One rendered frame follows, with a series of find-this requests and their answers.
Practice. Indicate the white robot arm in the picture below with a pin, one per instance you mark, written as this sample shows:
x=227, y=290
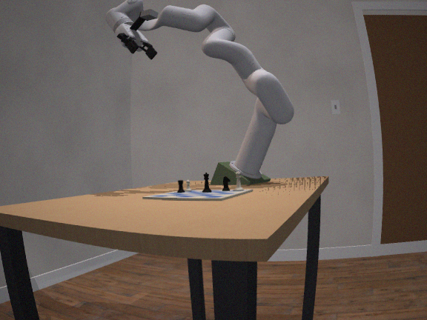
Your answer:
x=272, y=101

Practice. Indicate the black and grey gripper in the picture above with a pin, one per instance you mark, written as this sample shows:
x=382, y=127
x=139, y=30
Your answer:
x=136, y=40

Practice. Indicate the blue and white chessboard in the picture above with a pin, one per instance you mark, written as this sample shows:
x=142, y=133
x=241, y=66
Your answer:
x=199, y=194

